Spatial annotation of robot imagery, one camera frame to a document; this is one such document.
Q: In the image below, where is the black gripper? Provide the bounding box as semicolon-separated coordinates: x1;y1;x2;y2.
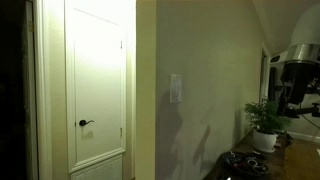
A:
277;63;316;116

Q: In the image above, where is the white wall light switch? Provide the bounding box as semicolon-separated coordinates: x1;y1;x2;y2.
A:
170;74;182;104

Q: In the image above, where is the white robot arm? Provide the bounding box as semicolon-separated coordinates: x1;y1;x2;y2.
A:
270;4;320;118

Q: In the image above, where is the green potted plant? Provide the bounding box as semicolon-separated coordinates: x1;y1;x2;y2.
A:
244;98;291;134

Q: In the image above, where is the white plant pot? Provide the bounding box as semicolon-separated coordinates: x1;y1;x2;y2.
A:
253;130;277;153

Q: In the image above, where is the dark wooden side table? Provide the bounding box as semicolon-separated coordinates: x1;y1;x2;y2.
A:
203;132;288;180

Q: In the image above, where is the white panel door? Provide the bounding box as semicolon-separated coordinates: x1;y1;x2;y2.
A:
65;0;126;180

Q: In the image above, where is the black door lever handle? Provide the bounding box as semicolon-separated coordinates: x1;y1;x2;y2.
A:
79;120;95;126

